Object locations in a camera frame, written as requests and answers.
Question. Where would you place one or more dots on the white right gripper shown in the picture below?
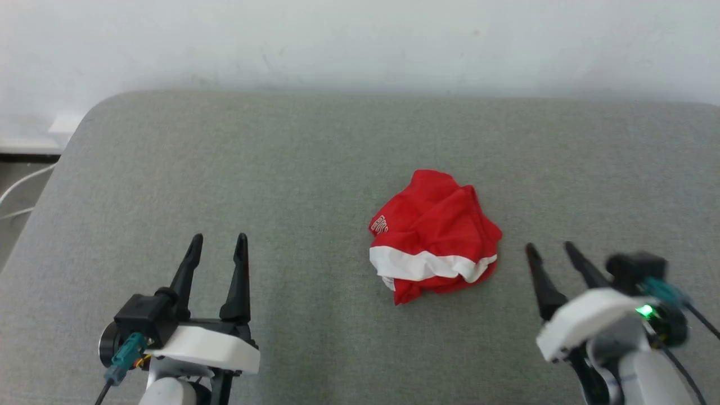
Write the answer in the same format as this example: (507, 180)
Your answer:
(590, 320)

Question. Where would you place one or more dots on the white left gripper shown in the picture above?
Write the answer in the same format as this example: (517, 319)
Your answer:
(211, 347)

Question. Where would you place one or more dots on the red and white garment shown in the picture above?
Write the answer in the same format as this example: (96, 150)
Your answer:
(433, 225)

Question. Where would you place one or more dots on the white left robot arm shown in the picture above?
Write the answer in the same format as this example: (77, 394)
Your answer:
(169, 391)

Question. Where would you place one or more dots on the grey fabric sofa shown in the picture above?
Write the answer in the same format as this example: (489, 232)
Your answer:
(315, 169)

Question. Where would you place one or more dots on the dark baseboard strip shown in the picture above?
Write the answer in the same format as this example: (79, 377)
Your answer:
(28, 157)

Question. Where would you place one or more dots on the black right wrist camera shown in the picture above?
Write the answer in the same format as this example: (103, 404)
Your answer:
(635, 270)

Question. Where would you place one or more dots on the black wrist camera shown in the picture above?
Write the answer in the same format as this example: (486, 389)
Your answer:
(635, 270)
(143, 318)

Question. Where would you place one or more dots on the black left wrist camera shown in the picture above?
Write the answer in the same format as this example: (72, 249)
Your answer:
(143, 318)

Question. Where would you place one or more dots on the white wall socket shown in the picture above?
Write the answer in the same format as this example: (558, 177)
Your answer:
(66, 124)

